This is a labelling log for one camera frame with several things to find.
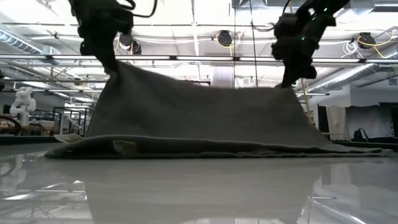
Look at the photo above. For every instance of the grey round air duct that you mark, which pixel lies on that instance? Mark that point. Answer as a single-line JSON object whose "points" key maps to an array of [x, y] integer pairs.
{"points": [[342, 76]]}

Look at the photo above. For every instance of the grey waffle-weave towel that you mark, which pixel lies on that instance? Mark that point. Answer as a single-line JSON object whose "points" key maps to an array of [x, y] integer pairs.
{"points": [[202, 118]]}

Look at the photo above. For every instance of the black backpack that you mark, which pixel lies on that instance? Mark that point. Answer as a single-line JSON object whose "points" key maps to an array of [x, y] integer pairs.
{"points": [[360, 135]]}

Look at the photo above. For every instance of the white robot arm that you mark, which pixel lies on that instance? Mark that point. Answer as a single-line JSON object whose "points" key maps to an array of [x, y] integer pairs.
{"points": [[23, 102]]}

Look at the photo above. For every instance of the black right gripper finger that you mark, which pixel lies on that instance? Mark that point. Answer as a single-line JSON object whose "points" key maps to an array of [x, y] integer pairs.
{"points": [[295, 74]]}

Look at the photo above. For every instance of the grey ventilation duct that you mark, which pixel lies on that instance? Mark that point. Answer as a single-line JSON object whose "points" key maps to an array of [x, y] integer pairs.
{"points": [[18, 42]]}

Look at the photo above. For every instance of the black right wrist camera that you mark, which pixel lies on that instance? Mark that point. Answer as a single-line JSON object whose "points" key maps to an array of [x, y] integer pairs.
{"points": [[284, 26]]}

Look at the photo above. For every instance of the black metal frame rack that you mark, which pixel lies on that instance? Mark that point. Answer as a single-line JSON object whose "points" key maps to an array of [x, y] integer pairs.
{"points": [[71, 108]]}

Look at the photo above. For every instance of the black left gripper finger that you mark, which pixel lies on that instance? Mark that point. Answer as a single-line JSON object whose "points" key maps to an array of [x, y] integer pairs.
{"points": [[110, 65]]}

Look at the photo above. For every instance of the grey hanging cloth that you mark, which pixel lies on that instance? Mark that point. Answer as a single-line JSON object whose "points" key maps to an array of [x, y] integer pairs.
{"points": [[367, 119]]}

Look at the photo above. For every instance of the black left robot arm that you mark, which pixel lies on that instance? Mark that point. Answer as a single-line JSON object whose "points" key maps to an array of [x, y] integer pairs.
{"points": [[93, 6]]}

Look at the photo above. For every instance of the white hanging cloth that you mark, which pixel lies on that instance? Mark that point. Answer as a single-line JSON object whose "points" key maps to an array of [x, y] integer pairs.
{"points": [[335, 119]]}

